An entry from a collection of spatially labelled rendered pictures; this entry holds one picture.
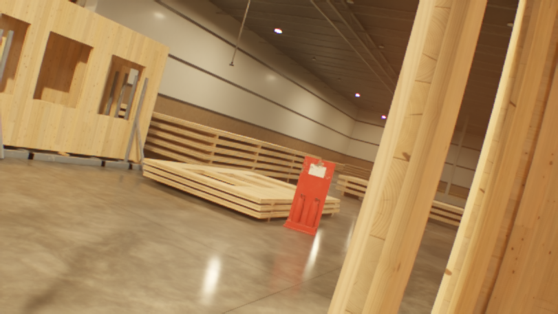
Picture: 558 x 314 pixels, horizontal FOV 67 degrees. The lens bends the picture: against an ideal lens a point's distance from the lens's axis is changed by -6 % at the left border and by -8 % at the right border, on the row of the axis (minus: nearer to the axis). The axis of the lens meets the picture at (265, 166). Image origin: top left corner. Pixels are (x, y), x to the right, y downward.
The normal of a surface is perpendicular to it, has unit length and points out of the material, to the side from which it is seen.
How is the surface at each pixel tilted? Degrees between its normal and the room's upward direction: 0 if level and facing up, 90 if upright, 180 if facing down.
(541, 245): 90
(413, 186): 88
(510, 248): 90
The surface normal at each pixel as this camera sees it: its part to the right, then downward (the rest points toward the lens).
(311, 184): -0.21, 0.00
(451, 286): -0.52, -0.14
